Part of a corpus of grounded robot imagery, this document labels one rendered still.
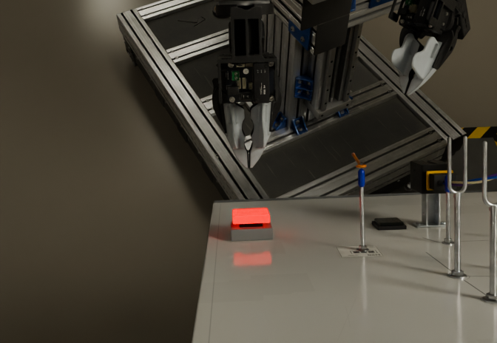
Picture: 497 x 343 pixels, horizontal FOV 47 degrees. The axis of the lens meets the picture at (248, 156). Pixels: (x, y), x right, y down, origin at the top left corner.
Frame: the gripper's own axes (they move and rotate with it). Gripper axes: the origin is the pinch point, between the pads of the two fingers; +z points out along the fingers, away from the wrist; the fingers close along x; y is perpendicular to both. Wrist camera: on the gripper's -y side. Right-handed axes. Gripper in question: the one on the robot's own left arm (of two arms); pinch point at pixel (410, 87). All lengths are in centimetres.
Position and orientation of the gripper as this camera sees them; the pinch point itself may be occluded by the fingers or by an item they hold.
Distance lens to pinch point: 94.5
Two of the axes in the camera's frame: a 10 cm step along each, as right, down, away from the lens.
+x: 6.8, 2.8, -6.8
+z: -3.1, 9.5, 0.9
